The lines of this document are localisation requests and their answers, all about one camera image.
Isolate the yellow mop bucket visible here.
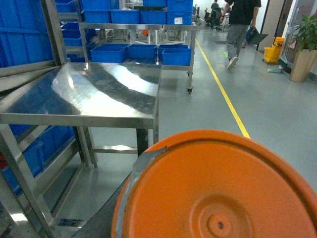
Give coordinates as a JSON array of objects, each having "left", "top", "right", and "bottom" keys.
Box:
[{"left": 264, "top": 37, "right": 285, "bottom": 63}]

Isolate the walking person in black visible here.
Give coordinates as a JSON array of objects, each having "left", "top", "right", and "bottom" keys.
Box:
[{"left": 220, "top": 0, "right": 262, "bottom": 70}]

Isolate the potted plant in tan pot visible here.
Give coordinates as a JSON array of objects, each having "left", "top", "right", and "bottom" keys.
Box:
[{"left": 290, "top": 14, "right": 317, "bottom": 83}]

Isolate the blue plastic bin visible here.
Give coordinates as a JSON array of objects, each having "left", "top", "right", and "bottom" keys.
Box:
[
  {"left": 90, "top": 44, "right": 129, "bottom": 63},
  {"left": 128, "top": 44, "right": 157, "bottom": 60},
  {"left": 157, "top": 45, "right": 192, "bottom": 66}
]

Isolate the orange round cap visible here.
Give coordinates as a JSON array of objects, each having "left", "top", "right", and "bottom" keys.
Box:
[{"left": 110, "top": 130, "right": 317, "bottom": 238}]

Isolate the small stainless steel table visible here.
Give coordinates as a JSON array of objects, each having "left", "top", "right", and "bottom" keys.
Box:
[{"left": 0, "top": 61, "right": 163, "bottom": 238}]

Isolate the wheeled steel shelf cart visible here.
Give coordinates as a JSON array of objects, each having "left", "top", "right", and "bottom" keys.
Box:
[{"left": 79, "top": 18, "right": 205, "bottom": 94}]

